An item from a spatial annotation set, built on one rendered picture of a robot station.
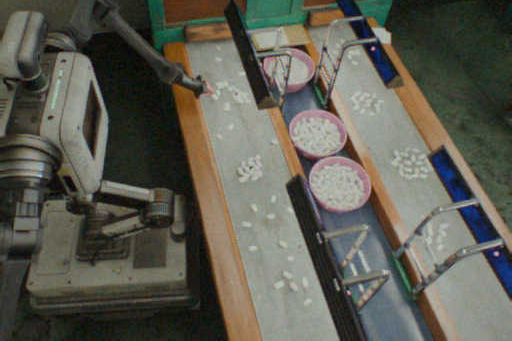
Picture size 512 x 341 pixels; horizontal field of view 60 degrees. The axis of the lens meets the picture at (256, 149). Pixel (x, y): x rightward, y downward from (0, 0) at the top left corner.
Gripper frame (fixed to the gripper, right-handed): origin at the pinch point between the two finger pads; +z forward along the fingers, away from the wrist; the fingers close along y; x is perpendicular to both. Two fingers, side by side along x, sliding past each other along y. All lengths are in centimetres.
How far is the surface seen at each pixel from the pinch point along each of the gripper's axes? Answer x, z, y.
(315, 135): -22, 37, -29
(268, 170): -4.8, 16.7, -42.9
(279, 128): -13.5, 23.4, -23.3
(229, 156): 4.9, 5.3, -32.1
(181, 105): 13.5, -8.4, -0.5
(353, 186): -27, 43, -59
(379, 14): -66, 86, 46
